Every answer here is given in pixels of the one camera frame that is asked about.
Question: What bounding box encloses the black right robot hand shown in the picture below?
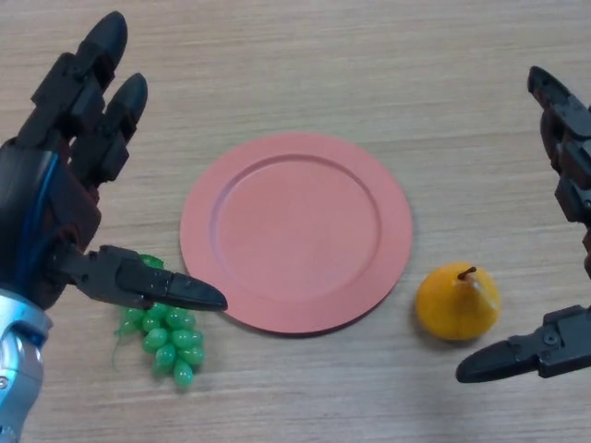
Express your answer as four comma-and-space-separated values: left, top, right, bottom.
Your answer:
455, 66, 591, 384

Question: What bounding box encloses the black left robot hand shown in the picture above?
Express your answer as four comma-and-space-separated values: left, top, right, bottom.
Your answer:
0, 11, 229, 315

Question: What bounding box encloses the yellow pear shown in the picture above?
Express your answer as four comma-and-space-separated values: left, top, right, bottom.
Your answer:
416, 261, 503, 341

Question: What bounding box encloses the pink round plate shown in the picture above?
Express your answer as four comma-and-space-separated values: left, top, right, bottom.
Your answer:
179, 132, 414, 337

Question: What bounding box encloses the green plastic grape bunch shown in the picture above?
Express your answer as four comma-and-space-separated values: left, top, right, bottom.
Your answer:
110, 252, 205, 391

